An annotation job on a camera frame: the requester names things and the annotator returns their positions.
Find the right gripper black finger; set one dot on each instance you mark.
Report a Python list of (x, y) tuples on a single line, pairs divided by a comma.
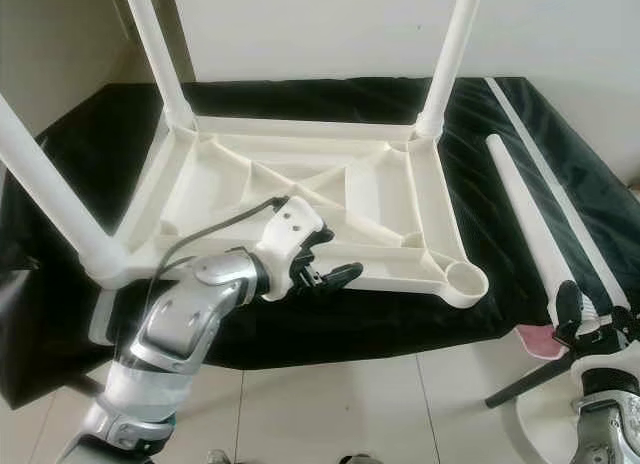
[(568, 304), (625, 324)]

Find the white plastic table leg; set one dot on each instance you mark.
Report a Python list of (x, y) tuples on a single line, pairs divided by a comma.
[(530, 219), (450, 59), (160, 54), (60, 204)]

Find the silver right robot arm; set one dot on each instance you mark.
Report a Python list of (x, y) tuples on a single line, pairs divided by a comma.
[(610, 424)]

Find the pink cloth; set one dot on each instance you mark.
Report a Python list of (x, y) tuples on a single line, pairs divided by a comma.
[(540, 342)]

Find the black metal stand leg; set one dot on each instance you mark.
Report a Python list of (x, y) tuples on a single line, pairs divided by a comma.
[(530, 382)]

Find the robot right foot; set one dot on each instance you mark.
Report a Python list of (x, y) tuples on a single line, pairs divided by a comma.
[(360, 459)]

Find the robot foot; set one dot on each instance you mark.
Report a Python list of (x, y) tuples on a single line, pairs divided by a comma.
[(220, 457), (360, 459)]

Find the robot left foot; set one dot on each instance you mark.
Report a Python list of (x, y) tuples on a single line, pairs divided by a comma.
[(220, 457)]

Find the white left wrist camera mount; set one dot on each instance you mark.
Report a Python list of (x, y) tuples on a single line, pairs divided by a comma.
[(290, 234)]

